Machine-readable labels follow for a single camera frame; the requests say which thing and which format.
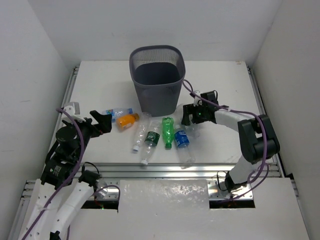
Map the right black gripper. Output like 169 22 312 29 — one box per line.
182 102 208 126

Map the clear bottle white green label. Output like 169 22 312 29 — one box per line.
173 103 200 139

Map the green plastic bottle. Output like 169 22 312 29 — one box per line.
162 117 174 150

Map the clear bottle blue label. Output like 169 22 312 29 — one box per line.
174 124 195 166

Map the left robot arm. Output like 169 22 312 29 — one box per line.
18 105 112 240

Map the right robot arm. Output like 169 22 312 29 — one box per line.
181 90 280 193

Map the grey mesh waste bin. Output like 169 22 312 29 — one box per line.
129 45 186 117

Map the clear bottle colourful label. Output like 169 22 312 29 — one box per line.
102 108 133 122

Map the orange juice bottle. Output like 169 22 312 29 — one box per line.
116 113 140 131

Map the clear bottle white cap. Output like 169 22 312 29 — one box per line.
132 111 153 153

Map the clear bottle dark green label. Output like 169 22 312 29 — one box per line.
140 120 162 166

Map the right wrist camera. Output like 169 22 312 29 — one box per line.
193 90 202 107

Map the left aluminium side rail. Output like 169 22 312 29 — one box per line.
61 65 80 107

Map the aluminium side rail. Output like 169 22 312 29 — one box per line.
246 65 286 178
61 65 80 107

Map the aluminium front rail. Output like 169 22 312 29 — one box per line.
21 161 300 201

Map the right aluminium side rail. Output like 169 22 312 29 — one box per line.
246 65 286 178

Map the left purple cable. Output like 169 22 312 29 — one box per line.
19 107 121 240

